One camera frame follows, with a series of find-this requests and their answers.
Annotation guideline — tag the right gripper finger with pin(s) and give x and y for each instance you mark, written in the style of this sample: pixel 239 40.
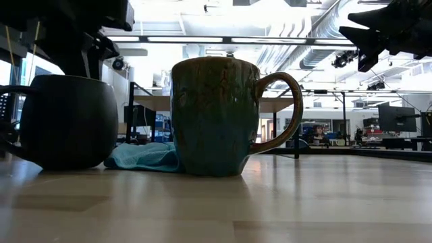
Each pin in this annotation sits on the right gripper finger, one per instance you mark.
pixel 388 17
pixel 368 40

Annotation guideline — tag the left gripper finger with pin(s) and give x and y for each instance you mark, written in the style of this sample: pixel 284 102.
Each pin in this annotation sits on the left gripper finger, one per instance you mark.
pixel 95 69
pixel 71 67

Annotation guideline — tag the black mug green inside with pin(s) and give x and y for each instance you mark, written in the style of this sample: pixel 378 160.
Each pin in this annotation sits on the black mug green inside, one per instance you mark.
pixel 71 125

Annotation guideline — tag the brown teal glazed mug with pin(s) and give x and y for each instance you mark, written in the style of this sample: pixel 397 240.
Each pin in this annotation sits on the brown teal glazed mug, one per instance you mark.
pixel 212 118

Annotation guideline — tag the round black ceiling spotlight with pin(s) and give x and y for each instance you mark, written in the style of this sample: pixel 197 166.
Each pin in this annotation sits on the round black ceiling spotlight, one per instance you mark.
pixel 118 63

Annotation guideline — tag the black ceiling fixture cluster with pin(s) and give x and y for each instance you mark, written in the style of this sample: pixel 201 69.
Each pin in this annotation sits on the black ceiling fixture cluster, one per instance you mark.
pixel 344 59

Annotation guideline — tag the black screen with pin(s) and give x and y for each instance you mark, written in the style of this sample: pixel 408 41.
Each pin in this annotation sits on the black screen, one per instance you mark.
pixel 140 116

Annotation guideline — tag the black computer monitor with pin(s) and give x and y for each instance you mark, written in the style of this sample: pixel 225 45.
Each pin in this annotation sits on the black computer monitor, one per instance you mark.
pixel 396 118

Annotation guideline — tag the long ceiling light bar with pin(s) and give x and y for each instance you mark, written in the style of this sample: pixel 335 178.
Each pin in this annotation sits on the long ceiling light bar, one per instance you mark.
pixel 185 39

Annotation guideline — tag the blue microfibre cloth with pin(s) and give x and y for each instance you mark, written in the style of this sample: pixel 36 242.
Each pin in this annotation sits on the blue microfibre cloth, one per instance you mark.
pixel 145 157

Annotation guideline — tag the person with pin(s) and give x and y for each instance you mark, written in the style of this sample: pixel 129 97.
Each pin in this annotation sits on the person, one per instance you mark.
pixel 318 133

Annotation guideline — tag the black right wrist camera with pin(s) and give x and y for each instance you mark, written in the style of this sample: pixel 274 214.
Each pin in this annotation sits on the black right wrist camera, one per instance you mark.
pixel 368 60

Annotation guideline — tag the wooden shelf black metal frame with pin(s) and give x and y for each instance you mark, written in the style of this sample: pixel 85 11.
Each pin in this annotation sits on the wooden shelf black metal frame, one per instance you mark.
pixel 148 103

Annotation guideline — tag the black aluminium rig frame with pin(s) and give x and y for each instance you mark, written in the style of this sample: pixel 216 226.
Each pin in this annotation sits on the black aluminium rig frame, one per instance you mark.
pixel 371 153

